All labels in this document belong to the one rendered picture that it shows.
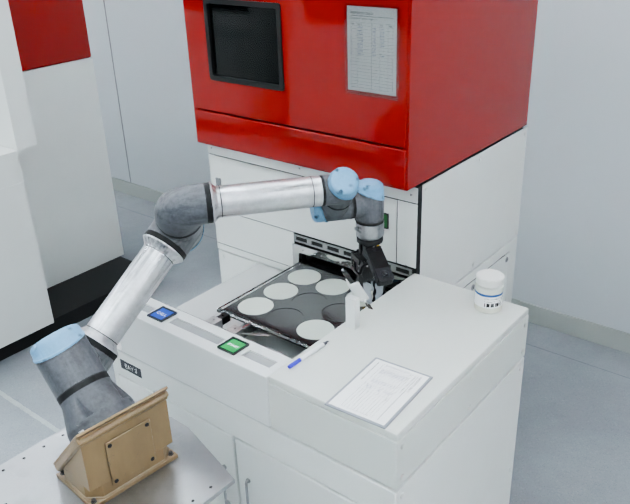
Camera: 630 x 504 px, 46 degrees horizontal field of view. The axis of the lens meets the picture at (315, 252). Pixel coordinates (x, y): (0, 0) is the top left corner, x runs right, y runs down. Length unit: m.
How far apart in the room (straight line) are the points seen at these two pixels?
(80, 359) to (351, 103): 0.95
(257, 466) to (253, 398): 0.21
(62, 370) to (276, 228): 1.01
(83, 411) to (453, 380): 0.79
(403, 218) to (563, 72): 1.50
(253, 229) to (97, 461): 1.13
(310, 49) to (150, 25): 3.00
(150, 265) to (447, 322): 0.74
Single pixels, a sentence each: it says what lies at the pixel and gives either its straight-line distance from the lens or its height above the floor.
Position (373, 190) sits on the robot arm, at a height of 1.26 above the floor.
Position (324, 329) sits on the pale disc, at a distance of 1.98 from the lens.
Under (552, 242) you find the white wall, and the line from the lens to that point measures 3.62.
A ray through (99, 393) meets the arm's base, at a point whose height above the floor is 1.03.
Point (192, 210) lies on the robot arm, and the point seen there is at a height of 1.30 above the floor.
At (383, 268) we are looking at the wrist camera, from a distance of 1.94.
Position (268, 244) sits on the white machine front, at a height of 0.90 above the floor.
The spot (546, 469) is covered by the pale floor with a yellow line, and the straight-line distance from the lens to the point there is 2.98.
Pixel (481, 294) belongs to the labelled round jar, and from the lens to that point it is 1.92.
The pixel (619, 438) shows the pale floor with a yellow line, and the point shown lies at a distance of 3.20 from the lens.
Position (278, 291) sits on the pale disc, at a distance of 2.17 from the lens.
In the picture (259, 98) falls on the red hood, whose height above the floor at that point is 1.41.
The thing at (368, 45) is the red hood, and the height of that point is 1.59.
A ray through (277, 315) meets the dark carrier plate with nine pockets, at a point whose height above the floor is 0.90.
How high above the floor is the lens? 1.94
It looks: 26 degrees down
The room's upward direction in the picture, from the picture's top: 2 degrees counter-clockwise
